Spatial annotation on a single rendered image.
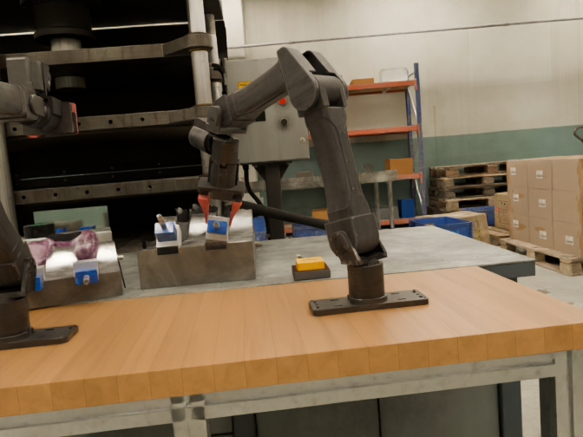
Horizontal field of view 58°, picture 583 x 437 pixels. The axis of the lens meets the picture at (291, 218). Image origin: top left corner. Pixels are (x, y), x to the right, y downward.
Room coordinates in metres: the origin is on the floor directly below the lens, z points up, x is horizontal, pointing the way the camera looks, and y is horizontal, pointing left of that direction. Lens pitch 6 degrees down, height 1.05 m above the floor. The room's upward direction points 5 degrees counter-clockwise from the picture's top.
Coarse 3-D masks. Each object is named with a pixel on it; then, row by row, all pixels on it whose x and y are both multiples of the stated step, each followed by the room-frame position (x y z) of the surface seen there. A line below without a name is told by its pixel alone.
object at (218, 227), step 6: (210, 216) 1.19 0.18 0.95; (210, 222) 1.15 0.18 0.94; (216, 222) 1.10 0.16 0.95; (222, 222) 1.15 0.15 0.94; (228, 222) 1.19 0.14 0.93; (210, 228) 1.15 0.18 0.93; (216, 228) 1.12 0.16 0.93; (222, 228) 1.15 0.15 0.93; (228, 228) 1.19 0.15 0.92; (210, 234) 1.18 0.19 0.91; (216, 234) 1.18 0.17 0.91; (222, 234) 1.17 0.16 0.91; (216, 240) 1.20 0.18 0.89; (222, 240) 1.18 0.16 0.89
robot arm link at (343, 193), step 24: (336, 96) 0.94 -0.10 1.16; (312, 120) 0.92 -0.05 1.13; (336, 120) 0.92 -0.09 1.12; (336, 144) 0.90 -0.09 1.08; (336, 168) 0.90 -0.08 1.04; (336, 192) 0.90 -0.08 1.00; (360, 192) 0.91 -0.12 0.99; (336, 216) 0.89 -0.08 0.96; (360, 216) 0.89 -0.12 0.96; (360, 240) 0.87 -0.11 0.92
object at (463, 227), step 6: (444, 216) 5.16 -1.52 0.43; (414, 222) 4.94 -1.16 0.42; (420, 222) 5.13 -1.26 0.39; (426, 222) 5.14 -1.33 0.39; (432, 222) 5.14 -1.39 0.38; (438, 222) 5.15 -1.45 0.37; (444, 222) 5.16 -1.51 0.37; (450, 222) 5.05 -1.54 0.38; (456, 222) 4.91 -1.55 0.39; (462, 222) 4.78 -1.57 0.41; (468, 222) 4.57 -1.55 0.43; (444, 228) 4.56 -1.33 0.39; (450, 228) 4.56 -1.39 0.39; (456, 228) 4.56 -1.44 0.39; (462, 228) 4.58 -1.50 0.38; (468, 228) 4.58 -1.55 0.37; (462, 234) 4.58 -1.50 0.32; (468, 234) 4.58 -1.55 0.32
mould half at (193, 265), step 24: (192, 216) 1.48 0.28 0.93; (240, 216) 1.46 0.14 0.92; (192, 240) 1.29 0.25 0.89; (240, 240) 1.19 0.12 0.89; (144, 264) 1.16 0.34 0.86; (168, 264) 1.17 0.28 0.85; (192, 264) 1.17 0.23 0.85; (216, 264) 1.17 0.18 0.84; (240, 264) 1.18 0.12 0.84; (144, 288) 1.16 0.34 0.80
